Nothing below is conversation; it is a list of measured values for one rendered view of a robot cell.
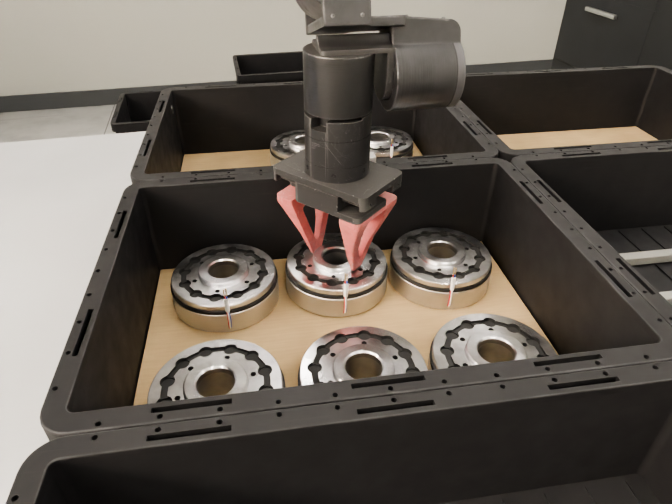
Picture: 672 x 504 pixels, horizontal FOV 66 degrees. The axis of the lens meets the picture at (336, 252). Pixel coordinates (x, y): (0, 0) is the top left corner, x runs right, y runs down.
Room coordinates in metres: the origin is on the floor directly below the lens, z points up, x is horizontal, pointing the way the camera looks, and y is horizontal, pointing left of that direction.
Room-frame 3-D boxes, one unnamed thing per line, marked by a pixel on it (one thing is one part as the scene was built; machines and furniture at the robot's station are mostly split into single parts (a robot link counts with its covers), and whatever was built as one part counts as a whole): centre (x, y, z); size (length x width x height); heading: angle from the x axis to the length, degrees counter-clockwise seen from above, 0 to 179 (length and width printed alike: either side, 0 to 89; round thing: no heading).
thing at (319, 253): (0.43, 0.00, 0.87); 0.05 x 0.05 x 0.01
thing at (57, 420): (0.35, -0.01, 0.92); 0.40 x 0.30 x 0.02; 99
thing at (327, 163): (0.42, 0.00, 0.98); 0.10 x 0.07 x 0.07; 54
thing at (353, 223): (0.42, -0.01, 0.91); 0.07 x 0.07 x 0.09; 54
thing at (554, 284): (0.35, -0.01, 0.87); 0.40 x 0.30 x 0.11; 99
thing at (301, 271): (0.43, 0.00, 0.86); 0.10 x 0.10 x 0.01
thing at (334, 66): (0.43, -0.01, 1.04); 0.07 x 0.06 x 0.07; 103
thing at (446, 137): (0.64, 0.04, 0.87); 0.40 x 0.30 x 0.11; 99
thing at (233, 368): (0.26, 0.09, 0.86); 0.05 x 0.05 x 0.01
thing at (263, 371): (0.26, 0.09, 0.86); 0.10 x 0.10 x 0.01
